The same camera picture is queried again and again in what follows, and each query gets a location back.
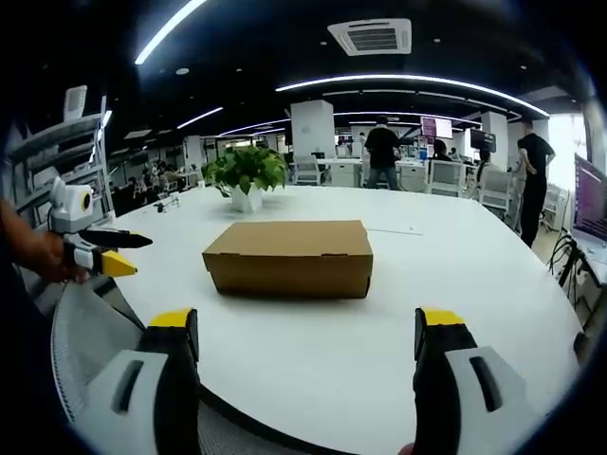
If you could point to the brown cardboard shoe box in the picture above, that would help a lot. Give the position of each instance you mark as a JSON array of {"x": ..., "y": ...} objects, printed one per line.
[{"x": 289, "y": 258}]

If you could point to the metal storage shelf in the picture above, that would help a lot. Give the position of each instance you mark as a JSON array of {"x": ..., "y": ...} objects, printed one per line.
[{"x": 57, "y": 156}]

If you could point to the green potted plant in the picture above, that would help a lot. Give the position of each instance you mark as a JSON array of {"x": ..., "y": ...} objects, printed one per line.
[{"x": 246, "y": 168}]

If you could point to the person's right hand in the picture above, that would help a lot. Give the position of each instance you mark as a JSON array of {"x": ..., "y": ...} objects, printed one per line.
[{"x": 407, "y": 449}]

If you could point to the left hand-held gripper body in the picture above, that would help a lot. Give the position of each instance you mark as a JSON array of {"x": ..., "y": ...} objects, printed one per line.
[{"x": 71, "y": 208}]

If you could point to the laptop at right edge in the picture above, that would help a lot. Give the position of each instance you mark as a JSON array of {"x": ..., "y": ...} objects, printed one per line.
[{"x": 590, "y": 199}]

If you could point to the ceiling air conditioner vent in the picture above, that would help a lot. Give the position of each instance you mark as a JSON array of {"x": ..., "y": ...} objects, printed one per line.
[{"x": 370, "y": 36}]

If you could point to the person's left hand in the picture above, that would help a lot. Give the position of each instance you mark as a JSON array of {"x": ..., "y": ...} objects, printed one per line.
[{"x": 52, "y": 258}]

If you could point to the small metal tool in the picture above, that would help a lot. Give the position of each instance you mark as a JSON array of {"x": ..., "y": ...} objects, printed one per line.
[{"x": 168, "y": 204}]

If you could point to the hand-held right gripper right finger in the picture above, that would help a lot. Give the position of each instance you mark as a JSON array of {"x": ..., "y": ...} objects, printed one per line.
[{"x": 465, "y": 379}]

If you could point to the white office chair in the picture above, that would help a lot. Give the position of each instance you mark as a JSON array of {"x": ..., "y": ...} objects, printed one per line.
[
  {"x": 446, "y": 177},
  {"x": 495, "y": 189},
  {"x": 308, "y": 170}
]

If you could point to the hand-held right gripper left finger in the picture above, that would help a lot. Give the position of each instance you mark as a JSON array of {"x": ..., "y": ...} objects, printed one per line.
[{"x": 142, "y": 379}]

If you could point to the wall display screen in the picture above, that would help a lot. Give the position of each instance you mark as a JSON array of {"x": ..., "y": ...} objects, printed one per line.
[{"x": 436, "y": 126}]

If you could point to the grey mesh office chair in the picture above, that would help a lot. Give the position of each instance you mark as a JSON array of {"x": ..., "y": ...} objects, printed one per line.
[{"x": 90, "y": 341}]

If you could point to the white plant pot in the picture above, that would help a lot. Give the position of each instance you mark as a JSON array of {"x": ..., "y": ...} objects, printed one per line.
[{"x": 246, "y": 198}]

